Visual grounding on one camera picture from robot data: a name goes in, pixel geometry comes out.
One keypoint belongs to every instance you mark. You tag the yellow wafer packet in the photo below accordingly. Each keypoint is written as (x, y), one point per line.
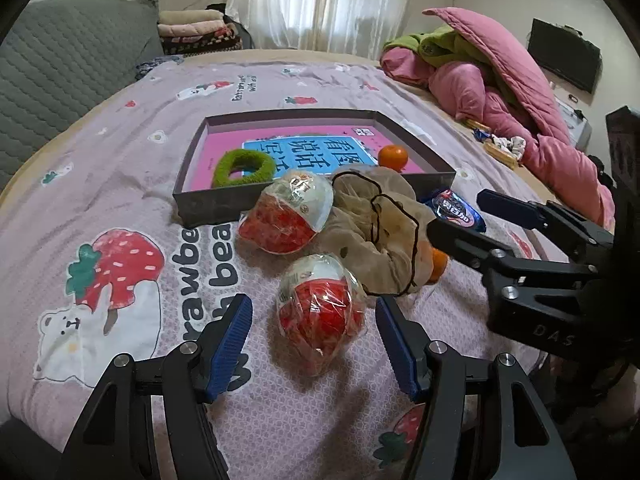
(502, 155)
(477, 125)

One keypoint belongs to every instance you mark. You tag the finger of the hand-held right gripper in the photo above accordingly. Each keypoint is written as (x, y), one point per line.
(505, 207)
(460, 240)

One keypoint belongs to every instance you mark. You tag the green blanket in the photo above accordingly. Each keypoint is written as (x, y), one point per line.
(450, 45)

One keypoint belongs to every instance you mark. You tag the pink book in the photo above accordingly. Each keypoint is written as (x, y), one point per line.
(225, 142)

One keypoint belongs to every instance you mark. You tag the dark patterned cloth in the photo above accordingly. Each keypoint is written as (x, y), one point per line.
(157, 66)

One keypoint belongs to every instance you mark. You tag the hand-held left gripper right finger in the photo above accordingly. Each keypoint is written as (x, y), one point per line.
(397, 352)

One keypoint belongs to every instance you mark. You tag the blue candy wrapper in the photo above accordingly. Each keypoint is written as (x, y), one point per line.
(481, 135)

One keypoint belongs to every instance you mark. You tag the shallow grey cardboard box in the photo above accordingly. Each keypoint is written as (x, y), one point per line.
(200, 207)

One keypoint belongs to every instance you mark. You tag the blue cookie packet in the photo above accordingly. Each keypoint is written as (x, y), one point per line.
(452, 207)

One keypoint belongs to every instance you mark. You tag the white box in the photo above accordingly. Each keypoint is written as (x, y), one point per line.
(570, 120)

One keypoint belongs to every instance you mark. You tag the white sheer curtain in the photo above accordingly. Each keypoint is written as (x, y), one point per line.
(325, 5)

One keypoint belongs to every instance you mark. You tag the red white egg toy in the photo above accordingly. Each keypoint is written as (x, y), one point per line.
(285, 220)
(320, 320)

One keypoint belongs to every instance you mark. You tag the white floral scrunchie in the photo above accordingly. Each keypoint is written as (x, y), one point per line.
(512, 145)

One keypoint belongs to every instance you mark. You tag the grey quilted headboard cover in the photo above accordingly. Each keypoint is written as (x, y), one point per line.
(65, 75)

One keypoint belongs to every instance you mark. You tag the purple strawberry printed bedsheet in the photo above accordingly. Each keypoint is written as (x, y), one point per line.
(125, 160)

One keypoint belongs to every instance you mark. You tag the orange tangerine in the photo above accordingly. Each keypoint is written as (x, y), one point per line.
(392, 156)
(439, 265)

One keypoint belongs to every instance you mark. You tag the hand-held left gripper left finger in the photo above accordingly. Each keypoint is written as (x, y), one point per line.
(230, 347)

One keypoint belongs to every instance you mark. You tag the black television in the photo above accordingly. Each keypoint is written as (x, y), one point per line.
(565, 55)

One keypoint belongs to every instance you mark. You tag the green fuzzy scrunchie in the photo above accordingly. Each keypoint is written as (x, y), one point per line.
(260, 160)

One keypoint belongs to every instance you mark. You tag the stack of folded blankets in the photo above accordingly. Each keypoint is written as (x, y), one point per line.
(195, 30)

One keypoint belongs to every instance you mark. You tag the pink quilt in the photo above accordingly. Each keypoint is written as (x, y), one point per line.
(500, 60)

